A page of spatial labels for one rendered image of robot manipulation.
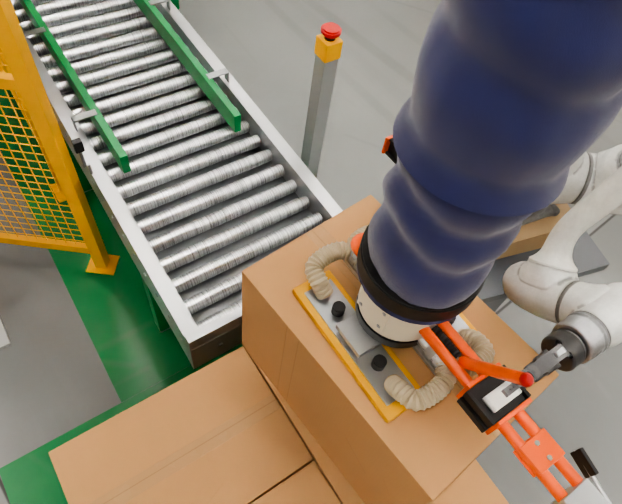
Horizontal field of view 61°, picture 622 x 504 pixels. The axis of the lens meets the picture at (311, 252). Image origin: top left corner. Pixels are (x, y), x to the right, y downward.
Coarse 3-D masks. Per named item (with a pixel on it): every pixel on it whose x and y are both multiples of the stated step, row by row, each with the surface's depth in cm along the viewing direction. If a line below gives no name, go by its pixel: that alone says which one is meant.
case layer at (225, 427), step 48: (192, 384) 156; (240, 384) 157; (96, 432) 146; (144, 432) 147; (192, 432) 148; (240, 432) 150; (288, 432) 151; (96, 480) 139; (144, 480) 140; (192, 480) 142; (240, 480) 143; (288, 480) 144; (336, 480) 146; (480, 480) 150
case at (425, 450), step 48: (336, 240) 126; (288, 288) 117; (288, 336) 115; (288, 384) 133; (336, 384) 106; (336, 432) 121; (384, 432) 101; (432, 432) 102; (480, 432) 103; (384, 480) 111; (432, 480) 98
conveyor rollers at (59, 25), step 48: (48, 0) 250; (96, 0) 253; (96, 48) 232; (144, 48) 235; (96, 96) 218; (144, 96) 220; (192, 96) 223; (96, 144) 202; (144, 144) 204; (192, 144) 207; (240, 144) 209; (192, 192) 198; (240, 192) 199; (288, 192) 201; (288, 240) 191; (240, 288) 177
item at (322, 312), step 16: (304, 288) 115; (336, 288) 115; (304, 304) 113; (320, 304) 113; (336, 304) 110; (352, 304) 114; (320, 320) 111; (336, 320) 111; (336, 336) 109; (336, 352) 109; (352, 352) 107; (368, 352) 108; (384, 352) 108; (352, 368) 106; (368, 368) 106; (384, 368) 106; (400, 368) 107; (368, 384) 105; (416, 384) 106; (384, 400) 103; (384, 416) 102
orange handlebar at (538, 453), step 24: (360, 240) 109; (432, 336) 98; (456, 336) 99; (456, 360) 96; (504, 432) 90; (528, 432) 91; (528, 456) 87; (552, 456) 88; (552, 480) 86; (576, 480) 87
